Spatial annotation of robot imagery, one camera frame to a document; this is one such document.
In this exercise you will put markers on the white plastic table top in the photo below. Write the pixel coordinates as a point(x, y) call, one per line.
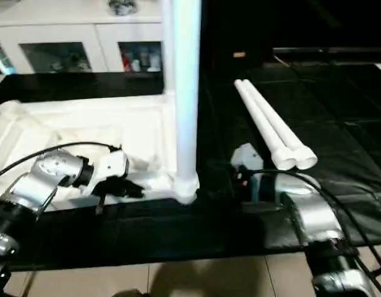
point(85, 117)

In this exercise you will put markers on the white plastic table leg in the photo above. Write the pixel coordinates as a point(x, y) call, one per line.
point(187, 74)
point(167, 37)
point(261, 120)
point(289, 136)

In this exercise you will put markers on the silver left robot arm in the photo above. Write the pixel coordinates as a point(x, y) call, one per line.
point(36, 185)

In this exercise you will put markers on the black work mat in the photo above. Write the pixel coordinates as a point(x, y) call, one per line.
point(178, 235)

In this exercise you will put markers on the small yellow label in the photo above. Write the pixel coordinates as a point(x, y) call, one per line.
point(239, 54)

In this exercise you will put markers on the black metal bar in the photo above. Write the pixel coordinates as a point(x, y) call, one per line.
point(339, 51)

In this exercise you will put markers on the white glass-door cabinet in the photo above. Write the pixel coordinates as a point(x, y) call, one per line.
point(67, 28)

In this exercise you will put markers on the crumpled silver object on cabinet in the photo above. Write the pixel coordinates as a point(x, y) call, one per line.
point(122, 6)

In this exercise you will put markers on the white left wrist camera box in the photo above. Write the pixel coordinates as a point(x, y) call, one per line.
point(113, 164)

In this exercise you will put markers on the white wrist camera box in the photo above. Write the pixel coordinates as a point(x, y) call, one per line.
point(113, 164)
point(247, 154)

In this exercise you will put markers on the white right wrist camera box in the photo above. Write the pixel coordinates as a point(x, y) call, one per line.
point(247, 154)

